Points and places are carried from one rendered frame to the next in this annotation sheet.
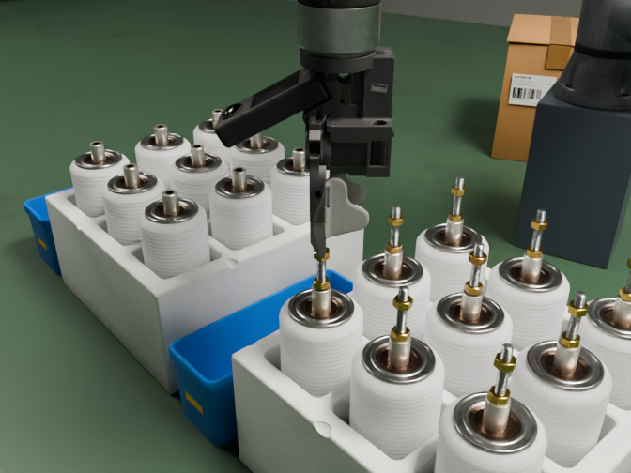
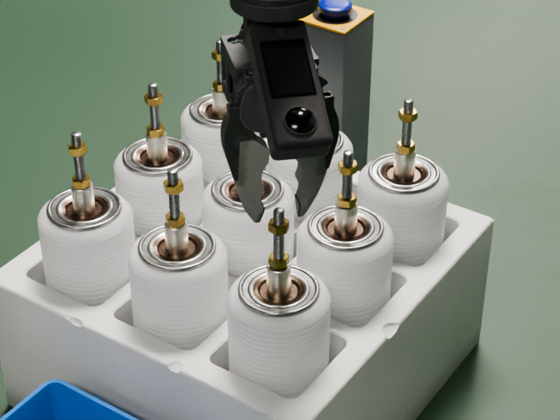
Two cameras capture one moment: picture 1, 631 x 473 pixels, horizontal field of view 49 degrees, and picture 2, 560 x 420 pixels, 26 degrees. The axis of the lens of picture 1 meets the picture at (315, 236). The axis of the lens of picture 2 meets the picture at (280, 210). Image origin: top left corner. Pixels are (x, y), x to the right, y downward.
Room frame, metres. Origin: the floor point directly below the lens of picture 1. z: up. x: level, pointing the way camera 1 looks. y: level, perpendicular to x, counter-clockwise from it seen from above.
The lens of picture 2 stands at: (0.85, 0.84, 0.95)
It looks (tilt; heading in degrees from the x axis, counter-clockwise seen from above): 35 degrees down; 255
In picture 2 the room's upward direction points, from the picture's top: straight up
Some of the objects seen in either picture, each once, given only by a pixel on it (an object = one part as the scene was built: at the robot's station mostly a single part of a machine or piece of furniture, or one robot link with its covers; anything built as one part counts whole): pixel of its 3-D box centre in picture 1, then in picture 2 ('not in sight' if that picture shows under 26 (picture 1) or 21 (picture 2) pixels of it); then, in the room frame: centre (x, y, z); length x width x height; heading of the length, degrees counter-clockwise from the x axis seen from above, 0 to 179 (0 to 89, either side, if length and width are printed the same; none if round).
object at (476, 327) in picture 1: (469, 313); (247, 191); (0.63, -0.17, 0.25); 0.08 x 0.08 x 0.01
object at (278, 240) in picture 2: (321, 268); (278, 244); (0.64, -0.01, 0.30); 0.01 x 0.01 x 0.08
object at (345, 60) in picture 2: not in sight; (331, 128); (0.46, -0.42, 0.16); 0.07 x 0.07 x 0.31; 42
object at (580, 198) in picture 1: (582, 171); not in sight; (1.23, -0.52, 0.15); 0.18 x 0.18 x 0.30; 60
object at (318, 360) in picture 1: (320, 370); (278, 364); (0.64, -0.01, 0.16); 0.10 x 0.10 x 0.18
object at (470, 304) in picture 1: (470, 304); not in sight; (0.63, -0.17, 0.26); 0.02 x 0.02 x 0.03
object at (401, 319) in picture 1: (401, 318); (347, 184); (0.55, -0.08, 0.30); 0.01 x 0.01 x 0.08
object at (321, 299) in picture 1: (321, 298); (278, 279); (0.64, -0.01, 0.26); 0.02 x 0.02 x 0.03
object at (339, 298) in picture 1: (321, 308); (278, 290); (0.64, -0.01, 0.25); 0.08 x 0.08 x 0.01
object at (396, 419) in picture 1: (392, 424); (342, 300); (0.55, -0.08, 0.16); 0.10 x 0.10 x 0.18
